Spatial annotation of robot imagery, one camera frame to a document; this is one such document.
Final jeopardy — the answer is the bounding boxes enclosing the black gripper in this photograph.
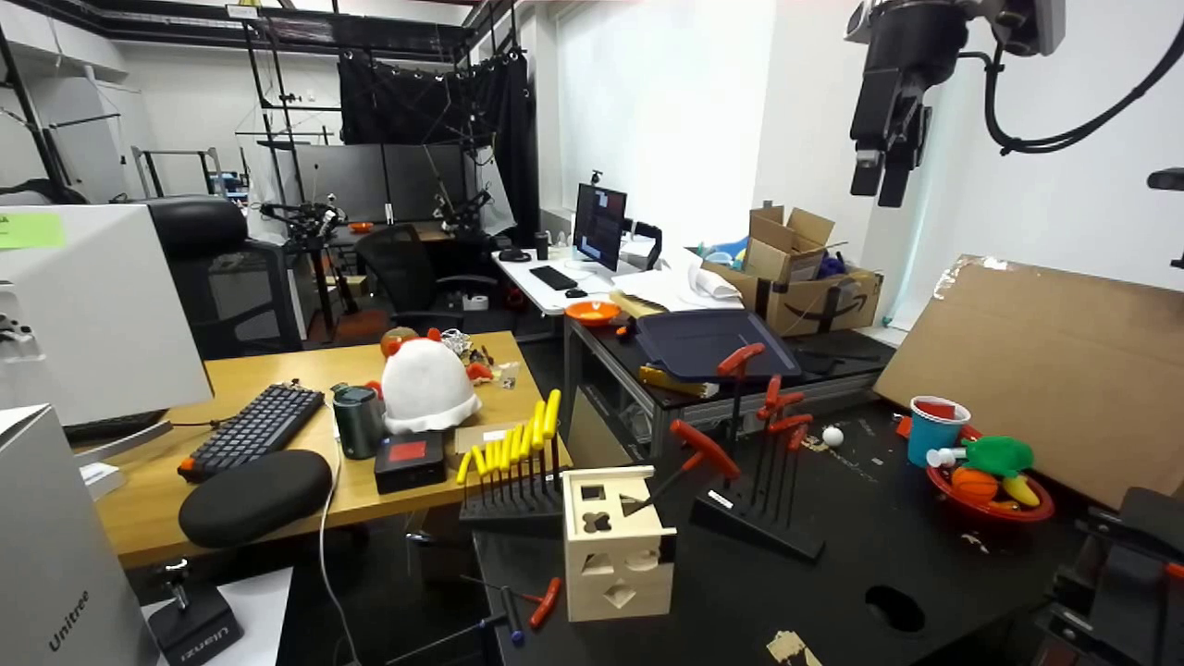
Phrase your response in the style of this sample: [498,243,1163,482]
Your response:
[842,0,977,212]

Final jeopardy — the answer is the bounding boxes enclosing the open cardboard box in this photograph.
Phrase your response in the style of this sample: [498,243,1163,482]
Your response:
[744,201,841,287]

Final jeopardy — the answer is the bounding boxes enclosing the cardboard box with black tape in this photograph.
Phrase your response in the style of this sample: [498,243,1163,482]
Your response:
[707,257,887,339]

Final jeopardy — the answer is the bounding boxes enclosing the navy plastic tote lid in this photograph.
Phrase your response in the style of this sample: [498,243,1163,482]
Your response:
[629,308,803,384]

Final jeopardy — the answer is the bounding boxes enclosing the large cardboard sheet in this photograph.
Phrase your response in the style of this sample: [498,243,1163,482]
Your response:
[871,250,1184,513]

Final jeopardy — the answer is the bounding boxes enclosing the blue cup with red rim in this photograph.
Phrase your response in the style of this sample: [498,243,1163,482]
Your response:
[906,393,977,468]

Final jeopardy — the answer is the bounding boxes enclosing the green toy vegetable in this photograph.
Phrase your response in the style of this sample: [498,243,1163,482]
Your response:
[961,432,1038,485]

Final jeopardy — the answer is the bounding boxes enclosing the orange bowl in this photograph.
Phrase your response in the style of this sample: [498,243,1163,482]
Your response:
[563,294,629,331]

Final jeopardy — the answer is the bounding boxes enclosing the orange toy fruit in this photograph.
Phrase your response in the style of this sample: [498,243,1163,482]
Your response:
[946,461,1001,505]

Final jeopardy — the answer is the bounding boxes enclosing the small black keyboard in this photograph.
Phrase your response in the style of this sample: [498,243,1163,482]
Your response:
[528,261,586,294]

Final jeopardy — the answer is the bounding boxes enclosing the red toy bowl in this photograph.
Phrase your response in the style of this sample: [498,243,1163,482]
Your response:
[921,458,1059,529]

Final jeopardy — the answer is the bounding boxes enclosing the white office desk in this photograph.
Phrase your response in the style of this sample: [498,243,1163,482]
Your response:
[489,243,748,320]

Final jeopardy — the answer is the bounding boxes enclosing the black hex key stand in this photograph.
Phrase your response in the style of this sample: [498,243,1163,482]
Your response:
[460,472,568,536]
[688,485,830,567]

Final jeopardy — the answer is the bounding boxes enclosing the wooden shape sorter box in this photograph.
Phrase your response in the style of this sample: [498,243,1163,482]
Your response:
[559,461,681,624]

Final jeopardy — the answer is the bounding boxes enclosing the black curtain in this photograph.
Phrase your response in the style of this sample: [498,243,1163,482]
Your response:
[337,49,544,243]

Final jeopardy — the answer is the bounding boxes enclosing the black clamp with orange grip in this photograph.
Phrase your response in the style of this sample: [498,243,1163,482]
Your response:
[1035,485,1184,666]

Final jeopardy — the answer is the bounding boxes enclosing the black mesh office chair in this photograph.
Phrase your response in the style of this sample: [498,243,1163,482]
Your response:
[355,224,494,326]

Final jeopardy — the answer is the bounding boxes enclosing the small wooden shape piece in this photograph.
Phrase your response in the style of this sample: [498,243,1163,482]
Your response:
[763,624,830,666]

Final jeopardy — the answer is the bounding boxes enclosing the small tan box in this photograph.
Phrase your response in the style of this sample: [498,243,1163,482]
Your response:
[448,420,498,461]

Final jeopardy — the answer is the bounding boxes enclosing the white cone-shaped bag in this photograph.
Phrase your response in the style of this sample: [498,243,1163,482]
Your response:
[376,337,483,437]

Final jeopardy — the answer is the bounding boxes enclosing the brown ball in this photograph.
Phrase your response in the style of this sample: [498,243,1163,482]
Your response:
[376,320,423,363]

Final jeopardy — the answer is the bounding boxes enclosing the black box with red top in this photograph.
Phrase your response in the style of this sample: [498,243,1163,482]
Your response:
[370,429,452,495]

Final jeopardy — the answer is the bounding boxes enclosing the dark green can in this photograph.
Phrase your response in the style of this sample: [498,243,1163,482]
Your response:
[330,381,387,461]

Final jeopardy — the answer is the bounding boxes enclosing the wooden office desk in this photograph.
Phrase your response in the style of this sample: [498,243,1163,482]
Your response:
[94,329,546,568]

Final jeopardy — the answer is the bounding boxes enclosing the black office chair with headrest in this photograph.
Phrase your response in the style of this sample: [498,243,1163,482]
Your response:
[145,194,308,363]

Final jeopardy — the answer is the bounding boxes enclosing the black computer keyboard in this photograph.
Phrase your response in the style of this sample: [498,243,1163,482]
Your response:
[179,381,330,485]

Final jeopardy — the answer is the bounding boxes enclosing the black oval cushion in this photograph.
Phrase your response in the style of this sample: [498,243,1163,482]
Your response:
[179,446,337,550]

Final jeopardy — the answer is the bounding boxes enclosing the white computer monitor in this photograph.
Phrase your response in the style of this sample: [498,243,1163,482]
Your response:
[0,201,214,429]

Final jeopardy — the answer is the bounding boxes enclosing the green sticky note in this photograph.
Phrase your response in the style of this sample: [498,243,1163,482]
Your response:
[0,212,70,256]

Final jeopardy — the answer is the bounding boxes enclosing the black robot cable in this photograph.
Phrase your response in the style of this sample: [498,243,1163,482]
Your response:
[977,17,1184,160]

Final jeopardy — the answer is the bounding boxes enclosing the metal frame bench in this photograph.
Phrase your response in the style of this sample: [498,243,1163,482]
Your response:
[559,310,900,467]

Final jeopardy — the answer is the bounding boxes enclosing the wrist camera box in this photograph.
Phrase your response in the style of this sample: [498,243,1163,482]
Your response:
[977,0,1069,60]

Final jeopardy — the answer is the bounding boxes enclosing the yellow handled tool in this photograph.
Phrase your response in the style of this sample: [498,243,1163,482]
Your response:
[633,358,721,407]

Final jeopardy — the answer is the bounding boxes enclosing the blue handled tool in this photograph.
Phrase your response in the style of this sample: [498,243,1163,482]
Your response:
[380,610,538,666]

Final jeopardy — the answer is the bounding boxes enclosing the small black mount block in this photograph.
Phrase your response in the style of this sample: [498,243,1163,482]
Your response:
[145,558,249,666]

